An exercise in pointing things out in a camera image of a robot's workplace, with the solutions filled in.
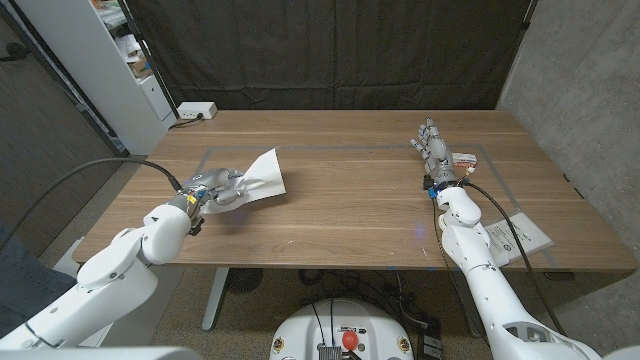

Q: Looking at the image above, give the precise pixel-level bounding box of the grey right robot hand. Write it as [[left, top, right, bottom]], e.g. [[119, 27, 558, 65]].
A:
[[409, 117, 459, 194]]

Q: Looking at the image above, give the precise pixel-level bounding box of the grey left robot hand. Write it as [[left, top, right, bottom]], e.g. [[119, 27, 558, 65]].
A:
[[169, 167, 249, 219]]

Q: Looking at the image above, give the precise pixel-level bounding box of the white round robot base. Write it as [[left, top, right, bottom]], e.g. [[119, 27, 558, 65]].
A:
[[269, 298, 415, 360]]

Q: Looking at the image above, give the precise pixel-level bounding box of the white power strip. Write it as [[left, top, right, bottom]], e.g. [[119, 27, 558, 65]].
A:
[[176, 101, 218, 120]]

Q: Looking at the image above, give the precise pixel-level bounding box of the black round floor grille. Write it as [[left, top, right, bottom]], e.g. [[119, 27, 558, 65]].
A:
[[224, 268, 264, 295]]

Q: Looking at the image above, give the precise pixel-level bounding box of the grey metal table leg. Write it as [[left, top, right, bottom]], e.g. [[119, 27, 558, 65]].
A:
[[201, 267, 230, 332], [452, 271, 485, 339]]

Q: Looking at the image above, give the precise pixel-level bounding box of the printed white paper sheet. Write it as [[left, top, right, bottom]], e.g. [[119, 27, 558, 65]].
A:
[[483, 212, 555, 266]]

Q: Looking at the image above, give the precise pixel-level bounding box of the black stand pole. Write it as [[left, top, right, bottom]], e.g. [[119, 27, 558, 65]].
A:
[[115, 0, 180, 119]]

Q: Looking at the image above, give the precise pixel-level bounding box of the small cardboard box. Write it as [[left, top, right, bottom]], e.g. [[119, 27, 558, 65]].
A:
[[127, 55, 153, 79]]

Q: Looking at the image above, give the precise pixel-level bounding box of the black curtain backdrop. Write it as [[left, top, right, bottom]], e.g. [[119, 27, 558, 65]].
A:
[[124, 0, 534, 111]]

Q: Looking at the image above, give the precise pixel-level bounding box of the white shelf cabinet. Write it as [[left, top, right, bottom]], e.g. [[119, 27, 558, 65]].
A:
[[14, 0, 177, 156]]

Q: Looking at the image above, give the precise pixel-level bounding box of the black floor power strip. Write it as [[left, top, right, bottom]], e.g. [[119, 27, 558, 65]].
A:
[[416, 319, 444, 360]]

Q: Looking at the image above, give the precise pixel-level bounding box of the person leg in jeans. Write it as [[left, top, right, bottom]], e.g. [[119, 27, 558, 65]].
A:
[[0, 224, 79, 341]]

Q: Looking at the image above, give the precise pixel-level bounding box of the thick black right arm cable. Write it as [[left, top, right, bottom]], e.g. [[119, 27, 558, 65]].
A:
[[459, 179, 569, 337]]

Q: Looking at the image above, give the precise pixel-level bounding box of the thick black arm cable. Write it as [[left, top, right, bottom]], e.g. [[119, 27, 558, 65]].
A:
[[0, 157, 185, 251], [459, 179, 569, 337]]

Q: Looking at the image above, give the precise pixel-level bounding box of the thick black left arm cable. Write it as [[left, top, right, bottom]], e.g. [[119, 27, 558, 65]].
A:
[[0, 157, 185, 251]]

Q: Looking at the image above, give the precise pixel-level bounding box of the black door handle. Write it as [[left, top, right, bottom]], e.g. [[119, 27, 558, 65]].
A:
[[0, 42, 31, 62]]

